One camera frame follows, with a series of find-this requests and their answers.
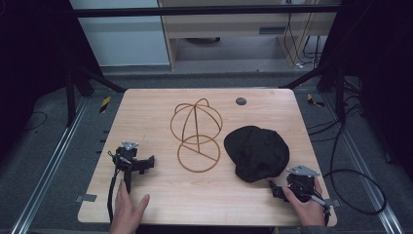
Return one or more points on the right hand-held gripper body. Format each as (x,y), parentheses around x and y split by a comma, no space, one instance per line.
(300,182)

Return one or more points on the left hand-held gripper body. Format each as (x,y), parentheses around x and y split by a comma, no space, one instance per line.
(126,159)

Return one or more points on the black cap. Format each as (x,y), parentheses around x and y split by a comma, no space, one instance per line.
(256,152)

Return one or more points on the person's right hand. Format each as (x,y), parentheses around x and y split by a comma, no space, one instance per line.
(310,213)

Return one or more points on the person's left hand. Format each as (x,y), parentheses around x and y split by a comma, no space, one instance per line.
(125,211)

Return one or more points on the grey tape strip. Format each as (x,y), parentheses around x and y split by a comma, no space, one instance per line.
(333,203)
(86,197)

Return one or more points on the yellow black striped tape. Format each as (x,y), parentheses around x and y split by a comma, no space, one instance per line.
(105,104)
(313,100)

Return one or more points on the grey round table grommet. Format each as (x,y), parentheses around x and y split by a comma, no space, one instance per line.
(241,101)

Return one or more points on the white cabinet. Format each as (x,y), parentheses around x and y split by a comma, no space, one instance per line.
(123,42)

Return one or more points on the black curtain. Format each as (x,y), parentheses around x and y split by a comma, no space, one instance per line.
(383,71)
(35,65)

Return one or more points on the light wooden desk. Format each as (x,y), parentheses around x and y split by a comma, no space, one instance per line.
(224,27)

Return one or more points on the aluminium floor rail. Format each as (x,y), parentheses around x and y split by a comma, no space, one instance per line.
(367,172)
(48,165)

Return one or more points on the black frame leg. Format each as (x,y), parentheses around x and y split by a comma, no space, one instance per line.
(340,94)
(70,97)

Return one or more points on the black frame crossbar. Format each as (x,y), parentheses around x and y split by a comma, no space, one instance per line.
(204,10)

